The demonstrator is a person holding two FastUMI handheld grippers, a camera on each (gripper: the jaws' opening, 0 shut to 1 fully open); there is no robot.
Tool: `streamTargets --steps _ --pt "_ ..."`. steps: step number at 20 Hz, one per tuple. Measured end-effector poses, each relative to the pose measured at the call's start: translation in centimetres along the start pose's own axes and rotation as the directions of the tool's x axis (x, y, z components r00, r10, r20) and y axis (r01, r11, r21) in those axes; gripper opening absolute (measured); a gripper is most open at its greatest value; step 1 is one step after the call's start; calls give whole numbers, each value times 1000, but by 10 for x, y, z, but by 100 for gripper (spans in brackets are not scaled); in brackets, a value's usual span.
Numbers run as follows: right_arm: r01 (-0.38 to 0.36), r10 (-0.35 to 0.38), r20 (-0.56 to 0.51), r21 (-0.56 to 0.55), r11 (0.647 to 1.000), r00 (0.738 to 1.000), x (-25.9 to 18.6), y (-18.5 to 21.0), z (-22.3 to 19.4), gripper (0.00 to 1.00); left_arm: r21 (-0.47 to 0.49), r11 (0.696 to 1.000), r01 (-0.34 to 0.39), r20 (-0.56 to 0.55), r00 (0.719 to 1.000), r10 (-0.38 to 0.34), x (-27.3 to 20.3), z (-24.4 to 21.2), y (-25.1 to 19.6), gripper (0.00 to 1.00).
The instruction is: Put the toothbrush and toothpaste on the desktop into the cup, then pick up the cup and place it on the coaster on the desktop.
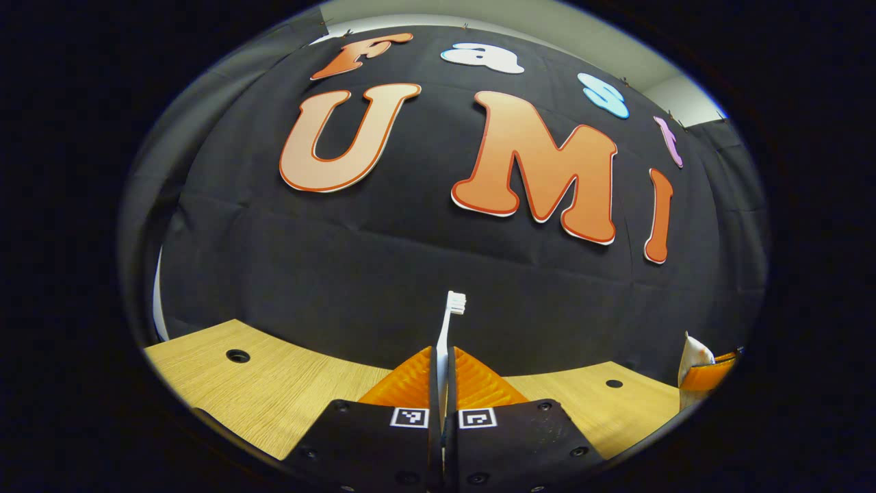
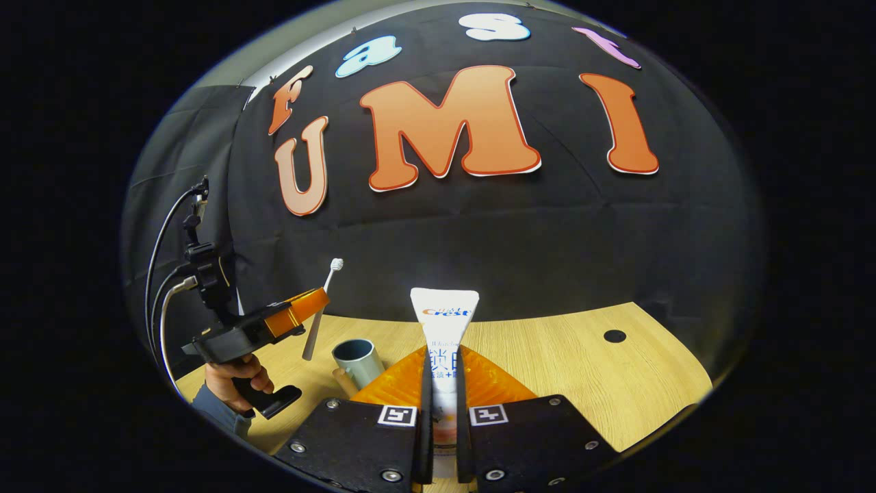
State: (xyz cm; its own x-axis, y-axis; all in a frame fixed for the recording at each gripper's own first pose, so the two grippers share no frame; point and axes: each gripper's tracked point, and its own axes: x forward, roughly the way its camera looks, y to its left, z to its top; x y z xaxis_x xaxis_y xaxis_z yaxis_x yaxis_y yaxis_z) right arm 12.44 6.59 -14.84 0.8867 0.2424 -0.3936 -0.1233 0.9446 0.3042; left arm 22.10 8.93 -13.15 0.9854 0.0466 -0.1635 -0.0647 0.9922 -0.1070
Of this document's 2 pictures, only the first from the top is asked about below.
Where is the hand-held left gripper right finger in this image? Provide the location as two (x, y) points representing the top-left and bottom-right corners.
(445, 346), (606, 493)

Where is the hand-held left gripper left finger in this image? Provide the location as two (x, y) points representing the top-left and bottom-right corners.
(284, 346), (439, 493)

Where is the white toothpaste tube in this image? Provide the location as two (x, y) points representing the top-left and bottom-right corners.
(678, 332), (716, 412)

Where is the white toothbrush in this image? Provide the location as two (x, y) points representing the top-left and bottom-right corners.
(435, 291), (467, 415)

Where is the wooden desktop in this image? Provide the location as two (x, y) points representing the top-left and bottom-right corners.
(144, 318), (685, 461)

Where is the black backdrop cloth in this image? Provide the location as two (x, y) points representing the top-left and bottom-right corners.
(120, 7), (771, 388)

